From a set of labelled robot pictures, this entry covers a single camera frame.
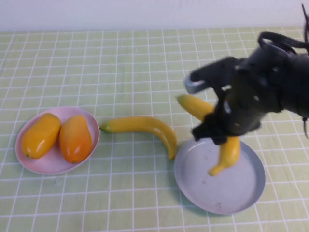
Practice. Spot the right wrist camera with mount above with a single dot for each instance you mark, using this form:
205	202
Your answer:
212	70

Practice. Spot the green checked tablecloth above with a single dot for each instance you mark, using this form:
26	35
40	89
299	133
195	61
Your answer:
120	72

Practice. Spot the yellow plastic mango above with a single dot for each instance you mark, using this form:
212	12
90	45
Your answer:
41	135

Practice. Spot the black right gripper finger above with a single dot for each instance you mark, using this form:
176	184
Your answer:
207	128
220	140

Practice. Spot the grey-blue round plate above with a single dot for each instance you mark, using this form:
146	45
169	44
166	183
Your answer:
217	191

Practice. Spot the pink round plate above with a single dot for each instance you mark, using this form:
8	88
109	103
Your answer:
55	166

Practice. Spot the yellow plastic banana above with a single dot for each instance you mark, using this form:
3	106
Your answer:
195	105
144	123

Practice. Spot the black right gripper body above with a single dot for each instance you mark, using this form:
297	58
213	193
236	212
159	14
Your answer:
248	106

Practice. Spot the orange-blushed plastic mango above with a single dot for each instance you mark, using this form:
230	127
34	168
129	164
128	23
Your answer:
76	140

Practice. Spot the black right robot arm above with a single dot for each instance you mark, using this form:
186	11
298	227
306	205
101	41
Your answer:
294	82

